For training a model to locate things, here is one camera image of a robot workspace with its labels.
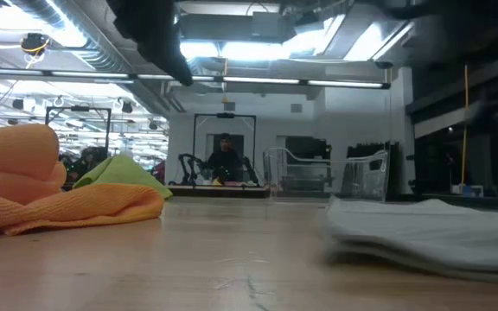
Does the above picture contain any black background station frame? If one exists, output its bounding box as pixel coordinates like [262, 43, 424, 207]
[192, 112, 258, 187]
[43, 105, 113, 150]

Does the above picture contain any dark background robot station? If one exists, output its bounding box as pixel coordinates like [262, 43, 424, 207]
[58, 145, 111, 182]

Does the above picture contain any dark background table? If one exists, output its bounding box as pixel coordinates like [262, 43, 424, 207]
[169, 184, 272, 200]

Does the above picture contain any black ceiling cable reel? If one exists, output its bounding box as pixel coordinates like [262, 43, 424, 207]
[19, 31, 51, 58]

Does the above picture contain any person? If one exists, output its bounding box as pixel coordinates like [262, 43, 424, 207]
[207, 132, 246, 182]

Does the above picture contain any hanging yellow cable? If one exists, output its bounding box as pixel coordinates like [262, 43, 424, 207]
[459, 64, 470, 187]

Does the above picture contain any small white blue box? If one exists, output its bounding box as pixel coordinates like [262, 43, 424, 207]
[450, 184, 485, 198]

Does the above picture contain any lime green microfiber towel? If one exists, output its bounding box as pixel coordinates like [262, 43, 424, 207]
[72, 154, 175, 200]

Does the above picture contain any light grey microfiber towel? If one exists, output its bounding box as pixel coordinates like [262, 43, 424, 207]
[320, 196, 498, 286]

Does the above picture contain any clear plastic bin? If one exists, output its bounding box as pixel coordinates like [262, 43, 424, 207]
[262, 146, 391, 203]

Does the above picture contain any long ceiling light bar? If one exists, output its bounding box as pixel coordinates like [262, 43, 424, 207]
[0, 67, 392, 90]

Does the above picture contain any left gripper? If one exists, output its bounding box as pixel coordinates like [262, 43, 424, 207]
[105, 0, 195, 86]

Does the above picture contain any orange microfiber towel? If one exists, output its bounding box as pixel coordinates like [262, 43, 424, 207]
[0, 124, 165, 237]

